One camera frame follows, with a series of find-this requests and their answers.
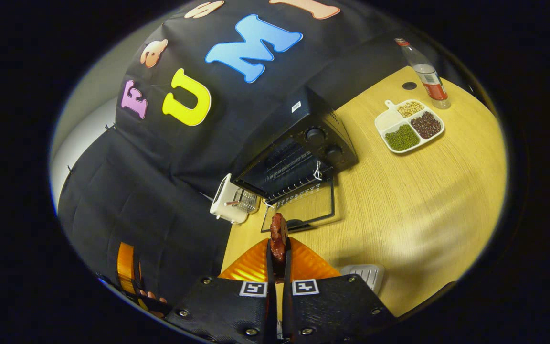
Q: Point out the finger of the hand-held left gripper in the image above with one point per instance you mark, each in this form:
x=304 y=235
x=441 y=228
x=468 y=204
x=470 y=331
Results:
x=126 y=267

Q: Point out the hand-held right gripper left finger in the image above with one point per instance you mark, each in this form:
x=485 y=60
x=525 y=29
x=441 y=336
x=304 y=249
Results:
x=222 y=306

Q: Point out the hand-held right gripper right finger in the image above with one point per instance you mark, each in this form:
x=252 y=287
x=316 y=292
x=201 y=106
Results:
x=332 y=306

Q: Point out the red-brown meat strip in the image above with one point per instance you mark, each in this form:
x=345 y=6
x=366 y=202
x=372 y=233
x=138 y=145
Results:
x=278 y=236

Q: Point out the black electric oven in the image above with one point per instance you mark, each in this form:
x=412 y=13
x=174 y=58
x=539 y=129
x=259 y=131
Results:
x=313 y=119

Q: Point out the white ribbed plate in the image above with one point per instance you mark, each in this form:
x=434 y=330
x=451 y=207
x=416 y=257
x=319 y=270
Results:
x=365 y=276

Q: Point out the pink and white stick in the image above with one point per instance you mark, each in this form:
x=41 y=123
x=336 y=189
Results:
x=231 y=203

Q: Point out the white toaster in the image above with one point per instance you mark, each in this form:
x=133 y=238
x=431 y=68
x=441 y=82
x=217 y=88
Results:
x=222 y=196

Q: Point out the white divided dish of beans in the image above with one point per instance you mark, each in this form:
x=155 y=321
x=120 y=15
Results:
x=389 y=122

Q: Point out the clear bottle with red label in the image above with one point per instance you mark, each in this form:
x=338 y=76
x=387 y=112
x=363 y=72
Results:
x=430 y=79

